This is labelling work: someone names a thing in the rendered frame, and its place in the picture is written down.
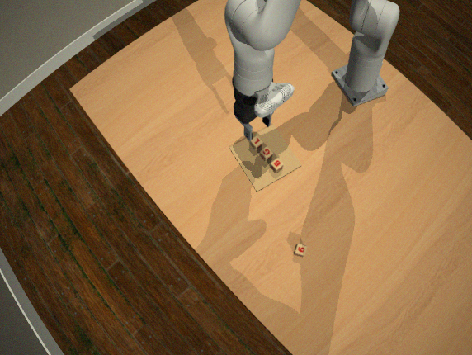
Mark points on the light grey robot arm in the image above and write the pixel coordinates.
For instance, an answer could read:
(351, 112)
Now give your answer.
(265, 24)

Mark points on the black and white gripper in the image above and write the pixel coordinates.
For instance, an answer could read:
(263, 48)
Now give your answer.
(269, 96)

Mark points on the tan square mat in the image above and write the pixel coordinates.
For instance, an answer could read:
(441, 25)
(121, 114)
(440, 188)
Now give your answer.
(257, 170)

